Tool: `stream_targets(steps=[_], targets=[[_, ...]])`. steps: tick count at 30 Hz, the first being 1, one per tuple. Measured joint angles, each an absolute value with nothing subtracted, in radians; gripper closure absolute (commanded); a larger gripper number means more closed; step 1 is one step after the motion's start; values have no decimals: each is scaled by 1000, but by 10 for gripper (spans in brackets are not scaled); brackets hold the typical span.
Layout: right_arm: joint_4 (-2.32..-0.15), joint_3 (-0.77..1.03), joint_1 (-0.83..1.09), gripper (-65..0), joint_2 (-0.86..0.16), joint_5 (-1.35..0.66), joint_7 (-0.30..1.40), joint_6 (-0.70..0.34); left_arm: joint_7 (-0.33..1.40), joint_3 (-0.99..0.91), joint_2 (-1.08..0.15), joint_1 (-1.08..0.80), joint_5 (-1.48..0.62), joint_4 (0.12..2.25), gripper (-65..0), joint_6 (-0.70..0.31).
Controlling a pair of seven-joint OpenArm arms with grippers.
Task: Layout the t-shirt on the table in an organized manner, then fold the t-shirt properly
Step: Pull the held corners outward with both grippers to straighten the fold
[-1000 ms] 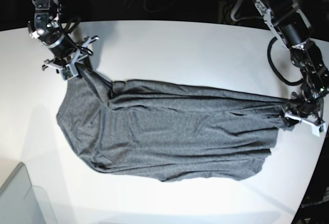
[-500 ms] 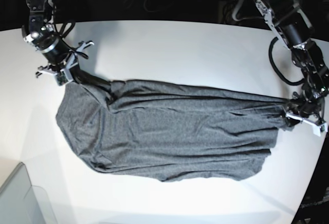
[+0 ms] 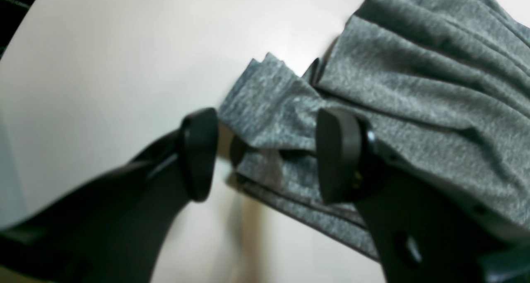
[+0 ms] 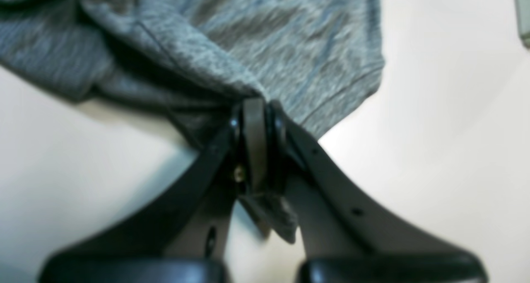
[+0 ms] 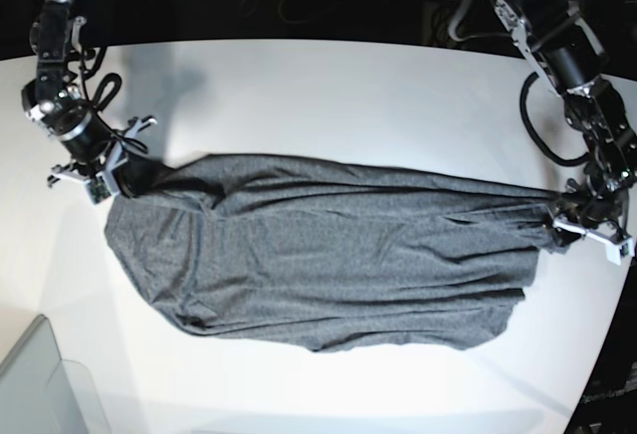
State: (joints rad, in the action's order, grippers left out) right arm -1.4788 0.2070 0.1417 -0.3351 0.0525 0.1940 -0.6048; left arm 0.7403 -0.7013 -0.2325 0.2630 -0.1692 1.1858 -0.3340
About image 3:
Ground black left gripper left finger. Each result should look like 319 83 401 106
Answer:
0 108 219 283

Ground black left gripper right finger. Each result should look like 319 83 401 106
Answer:
316 109 530 283

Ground grey t-shirt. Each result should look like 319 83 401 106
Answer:
219 0 530 260

